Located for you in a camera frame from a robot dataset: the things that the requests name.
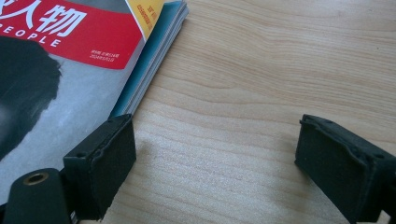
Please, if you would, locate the magazine with portrait cover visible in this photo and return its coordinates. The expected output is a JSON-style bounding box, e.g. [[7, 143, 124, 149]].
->
[[0, 0, 190, 206]]

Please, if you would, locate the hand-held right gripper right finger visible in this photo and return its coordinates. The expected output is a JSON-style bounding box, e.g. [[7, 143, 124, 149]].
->
[[294, 114, 396, 224]]

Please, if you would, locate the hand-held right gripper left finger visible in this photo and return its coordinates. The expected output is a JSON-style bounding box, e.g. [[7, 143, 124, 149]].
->
[[63, 113, 137, 221]]

